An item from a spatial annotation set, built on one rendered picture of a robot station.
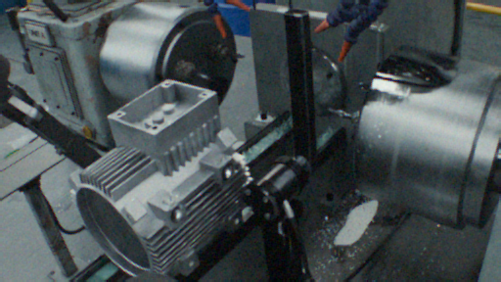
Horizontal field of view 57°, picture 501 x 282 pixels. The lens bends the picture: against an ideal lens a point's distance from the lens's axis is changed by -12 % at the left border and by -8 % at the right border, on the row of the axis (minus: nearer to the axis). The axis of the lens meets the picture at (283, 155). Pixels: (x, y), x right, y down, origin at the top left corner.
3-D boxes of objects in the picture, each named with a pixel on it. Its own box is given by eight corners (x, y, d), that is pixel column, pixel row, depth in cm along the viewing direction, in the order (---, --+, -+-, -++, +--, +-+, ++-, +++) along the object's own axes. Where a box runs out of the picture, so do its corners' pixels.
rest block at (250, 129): (264, 150, 118) (259, 105, 111) (289, 159, 115) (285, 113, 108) (248, 164, 114) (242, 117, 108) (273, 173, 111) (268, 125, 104)
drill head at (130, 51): (153, 70, 133) (136, -18, 119) (257, 99, 115) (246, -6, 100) (79, 112, 117) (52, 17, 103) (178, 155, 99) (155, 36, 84)
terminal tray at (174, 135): (174, 119, 78) (165, 78, 74) (225, 136, 73) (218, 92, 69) (117, 159, 71) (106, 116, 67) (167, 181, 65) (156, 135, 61)
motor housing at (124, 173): (174, 187, 89) (153, 93, 78) (259, 225, 80) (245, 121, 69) (92, 255, 76) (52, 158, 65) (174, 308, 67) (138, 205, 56)
